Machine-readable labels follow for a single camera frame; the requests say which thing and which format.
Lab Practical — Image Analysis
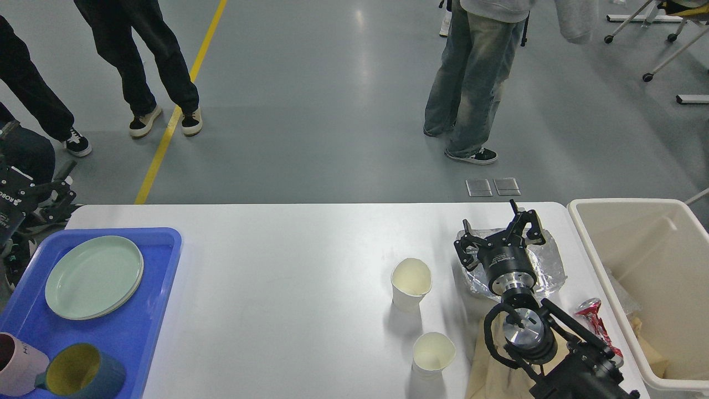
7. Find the crushed red can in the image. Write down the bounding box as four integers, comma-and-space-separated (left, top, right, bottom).
574, 298, 624, 368

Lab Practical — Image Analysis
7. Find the person in dark trousers left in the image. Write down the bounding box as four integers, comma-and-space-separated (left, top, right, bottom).
1, 16, 91, 185

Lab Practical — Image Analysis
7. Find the person with white sneakers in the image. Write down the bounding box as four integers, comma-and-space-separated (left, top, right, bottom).
439, 10, 453, 38

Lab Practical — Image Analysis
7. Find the aluminium foil tray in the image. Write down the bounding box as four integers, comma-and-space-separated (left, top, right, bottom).
458, 227, 567, 303

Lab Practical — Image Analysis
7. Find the white paper cup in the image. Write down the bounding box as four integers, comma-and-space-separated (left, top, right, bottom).
411, 332, 458, 378
391, 258, 432, 311

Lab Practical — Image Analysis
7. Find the person in black trousers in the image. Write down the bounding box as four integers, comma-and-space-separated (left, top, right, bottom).
74, 1, 203, 139

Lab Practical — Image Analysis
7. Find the brown paper bag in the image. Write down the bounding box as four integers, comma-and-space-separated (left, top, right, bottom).
464, 313, 569, 398

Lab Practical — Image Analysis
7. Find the rolling chair base right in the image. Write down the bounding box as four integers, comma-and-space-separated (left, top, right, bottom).
604, 0, 709, 84

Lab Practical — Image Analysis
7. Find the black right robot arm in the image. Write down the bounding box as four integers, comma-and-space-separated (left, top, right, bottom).
454, 201, 640, 398

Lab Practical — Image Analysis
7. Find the floor outlet plate left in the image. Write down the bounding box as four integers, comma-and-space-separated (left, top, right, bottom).
465, 178, 493, 197

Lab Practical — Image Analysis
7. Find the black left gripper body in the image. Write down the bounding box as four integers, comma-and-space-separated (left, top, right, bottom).
1, 185, 28, 249

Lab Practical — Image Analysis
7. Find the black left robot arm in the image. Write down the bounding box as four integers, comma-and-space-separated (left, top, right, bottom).
1, 156, 79, 290

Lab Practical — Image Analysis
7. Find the pink plate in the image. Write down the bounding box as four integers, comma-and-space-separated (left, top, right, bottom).
70, 266, 145, 320

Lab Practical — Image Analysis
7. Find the pink mug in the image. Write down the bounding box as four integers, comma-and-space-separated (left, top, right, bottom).
1, 332, 50, 397

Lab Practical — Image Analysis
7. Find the floor outlet plate right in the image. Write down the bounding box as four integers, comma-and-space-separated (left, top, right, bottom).
493, 177, 521, 196

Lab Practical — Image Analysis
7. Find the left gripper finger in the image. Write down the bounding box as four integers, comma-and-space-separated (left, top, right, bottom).
1, 156, 35, 195
22, 161, 81, 228

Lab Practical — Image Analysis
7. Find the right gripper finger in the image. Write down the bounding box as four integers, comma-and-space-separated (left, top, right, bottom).
502, 199, 546, 248
454, 219, 489, 271

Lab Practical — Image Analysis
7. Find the beige plastic bin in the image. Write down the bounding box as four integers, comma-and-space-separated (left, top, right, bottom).
567, 198, 708, 396

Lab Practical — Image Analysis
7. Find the blue plastic tray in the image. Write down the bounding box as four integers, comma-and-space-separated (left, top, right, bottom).
1, 227, 182, 398

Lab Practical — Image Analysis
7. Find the person in faded jeans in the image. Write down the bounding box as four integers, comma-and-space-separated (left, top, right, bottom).
423, 0, 600, 166

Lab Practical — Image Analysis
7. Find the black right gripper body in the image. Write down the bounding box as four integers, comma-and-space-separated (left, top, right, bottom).
477, 245, 537, 295

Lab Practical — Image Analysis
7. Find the green plate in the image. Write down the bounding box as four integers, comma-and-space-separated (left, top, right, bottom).
44, 236, 144, 320

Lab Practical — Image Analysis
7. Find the black tripod leg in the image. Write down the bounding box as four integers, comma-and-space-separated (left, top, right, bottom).
521, 15, 530, 47

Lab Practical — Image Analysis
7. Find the dark teal mug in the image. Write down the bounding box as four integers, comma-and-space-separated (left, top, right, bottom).
34, 342, 127, 398

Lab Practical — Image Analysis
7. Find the white paper cup far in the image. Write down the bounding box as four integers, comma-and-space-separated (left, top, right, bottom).
391, 258, 432, 311

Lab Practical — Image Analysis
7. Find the floor outlet plate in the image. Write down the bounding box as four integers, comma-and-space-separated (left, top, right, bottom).
465, 178, 493, 197
493, 177, 521, 196

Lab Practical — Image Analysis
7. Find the white paper cup near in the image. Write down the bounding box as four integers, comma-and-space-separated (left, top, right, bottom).
411, 332, 458, 378

